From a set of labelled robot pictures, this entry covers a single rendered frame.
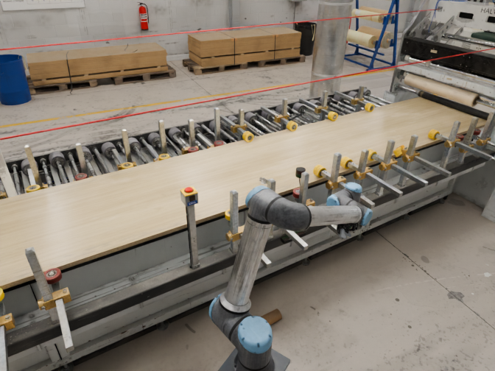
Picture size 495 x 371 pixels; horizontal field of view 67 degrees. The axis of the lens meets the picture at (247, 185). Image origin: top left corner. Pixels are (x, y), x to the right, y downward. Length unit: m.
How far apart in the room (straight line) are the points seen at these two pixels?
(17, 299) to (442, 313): 2.77
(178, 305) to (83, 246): 0.87
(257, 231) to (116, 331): 1.44
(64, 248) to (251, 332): 1.10
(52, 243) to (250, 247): 1.15
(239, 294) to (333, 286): 1.52
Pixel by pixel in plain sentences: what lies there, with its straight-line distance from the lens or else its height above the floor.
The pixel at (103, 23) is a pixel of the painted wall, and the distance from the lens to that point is 8.90.
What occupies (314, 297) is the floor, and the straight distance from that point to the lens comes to 3.05.
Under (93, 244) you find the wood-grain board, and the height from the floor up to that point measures 0.90.
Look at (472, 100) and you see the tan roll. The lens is 4.26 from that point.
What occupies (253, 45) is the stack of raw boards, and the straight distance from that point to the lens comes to 8.55.
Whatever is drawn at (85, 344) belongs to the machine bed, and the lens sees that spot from 2.73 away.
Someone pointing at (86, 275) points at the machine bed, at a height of 0.73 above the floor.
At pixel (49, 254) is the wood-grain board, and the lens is 2.24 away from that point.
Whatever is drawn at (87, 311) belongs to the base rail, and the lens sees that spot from 2.16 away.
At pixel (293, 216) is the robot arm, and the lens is 1.47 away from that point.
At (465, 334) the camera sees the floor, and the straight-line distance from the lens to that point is 3.21.
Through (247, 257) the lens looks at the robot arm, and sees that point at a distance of 1.64.
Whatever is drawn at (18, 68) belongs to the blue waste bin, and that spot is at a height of 0.57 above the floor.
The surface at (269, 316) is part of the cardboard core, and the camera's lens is 2.79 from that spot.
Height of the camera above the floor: 2.27
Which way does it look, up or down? 33 degrees down
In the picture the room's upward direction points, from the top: 1 degrees clockwise
